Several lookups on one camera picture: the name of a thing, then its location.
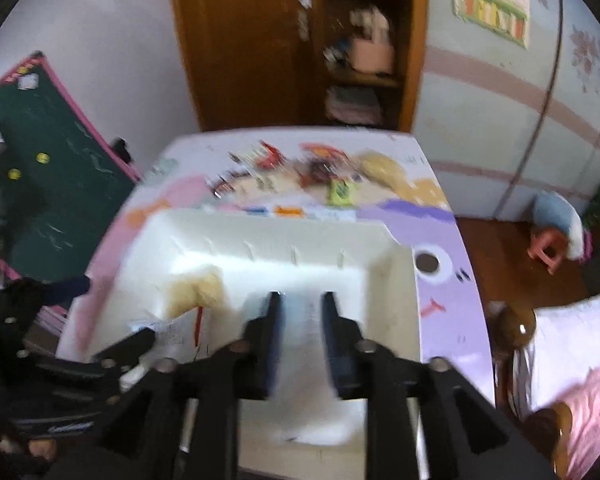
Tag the pile of small toys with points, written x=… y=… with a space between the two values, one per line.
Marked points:
x=320 y=165

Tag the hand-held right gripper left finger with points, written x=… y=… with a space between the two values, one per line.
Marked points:
x=272 y=345

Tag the white red-print snack packet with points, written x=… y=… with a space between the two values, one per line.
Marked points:
x=180 y=332

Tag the green chalkboard with pink frame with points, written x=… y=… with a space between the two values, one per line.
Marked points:
x=55 y=185

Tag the white bedding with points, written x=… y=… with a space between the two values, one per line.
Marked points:
x=575 y=330

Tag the pink plastic stool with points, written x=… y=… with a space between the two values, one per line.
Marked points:
x=545 y=249

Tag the stack of folded cloths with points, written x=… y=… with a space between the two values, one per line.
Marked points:
x=352 y=105

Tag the yellow plush toy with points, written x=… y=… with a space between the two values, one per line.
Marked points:
x=197 y=290

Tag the white plastic container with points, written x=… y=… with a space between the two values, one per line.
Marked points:
x=280 y=260

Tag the brown wooden cabinet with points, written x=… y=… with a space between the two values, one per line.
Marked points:
x=240 y=35

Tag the light blue plush pillow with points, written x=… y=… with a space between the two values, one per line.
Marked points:
x=555 y=210

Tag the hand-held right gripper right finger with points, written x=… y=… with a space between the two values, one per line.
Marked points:
x=337 y=350

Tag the stack of pink books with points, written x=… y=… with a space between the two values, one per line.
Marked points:
x=50 y=317

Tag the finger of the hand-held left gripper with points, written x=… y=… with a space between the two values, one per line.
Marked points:
x=130 y=344

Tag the pink blanket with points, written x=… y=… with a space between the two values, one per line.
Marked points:
x=595 y=410

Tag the person's left hand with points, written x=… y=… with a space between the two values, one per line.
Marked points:
x=42 y=449

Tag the pink storage box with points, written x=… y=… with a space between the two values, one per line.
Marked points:
x=372 y=56

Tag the yellow-green snack packet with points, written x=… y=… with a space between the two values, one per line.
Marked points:
x=341 y=192

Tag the cartoon printed table cloth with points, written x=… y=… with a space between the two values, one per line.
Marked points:
x=445 y=270

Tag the white plush toy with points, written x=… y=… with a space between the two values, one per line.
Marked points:
x=370 y=22

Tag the plain white snack packet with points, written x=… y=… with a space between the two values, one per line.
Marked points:
x=302 y=360

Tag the colourful wall poster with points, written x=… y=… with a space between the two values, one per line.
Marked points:
x=490 y=5

